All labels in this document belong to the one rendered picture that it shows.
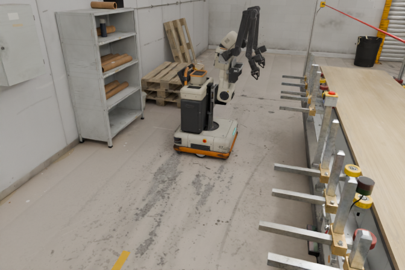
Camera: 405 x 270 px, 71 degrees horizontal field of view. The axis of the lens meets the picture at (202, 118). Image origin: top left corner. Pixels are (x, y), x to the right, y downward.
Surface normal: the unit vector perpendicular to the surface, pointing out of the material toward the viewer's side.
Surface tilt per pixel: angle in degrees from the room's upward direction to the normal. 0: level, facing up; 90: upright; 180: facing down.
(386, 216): 0
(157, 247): 0
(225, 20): 90
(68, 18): 90
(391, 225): 0
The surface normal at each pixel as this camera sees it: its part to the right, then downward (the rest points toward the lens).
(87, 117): -0.27, 0.40
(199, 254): 0.01, -0.91
